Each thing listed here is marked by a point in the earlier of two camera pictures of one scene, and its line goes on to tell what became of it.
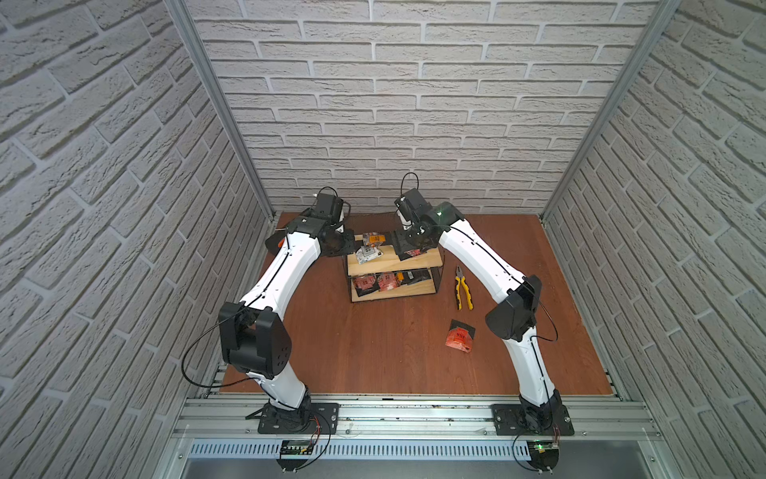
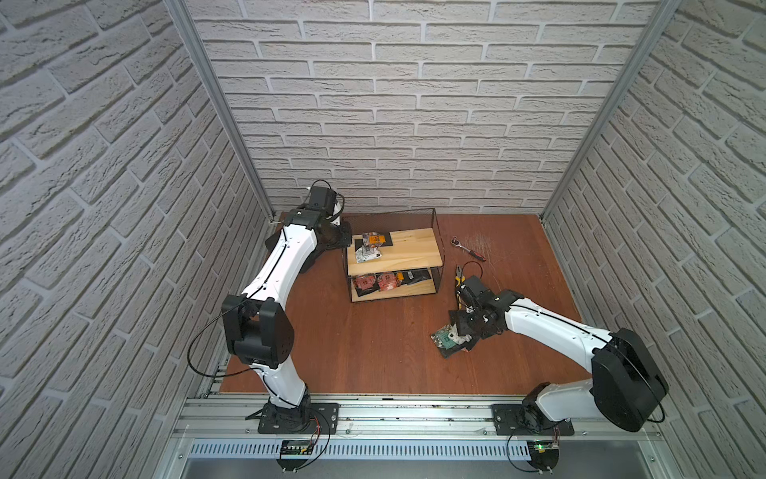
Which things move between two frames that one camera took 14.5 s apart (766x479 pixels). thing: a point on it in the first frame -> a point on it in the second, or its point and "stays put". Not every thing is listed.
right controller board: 544,453 stays put
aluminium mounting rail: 417,419 stays put
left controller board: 294,454 stays put
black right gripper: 401,243 -> 459,319
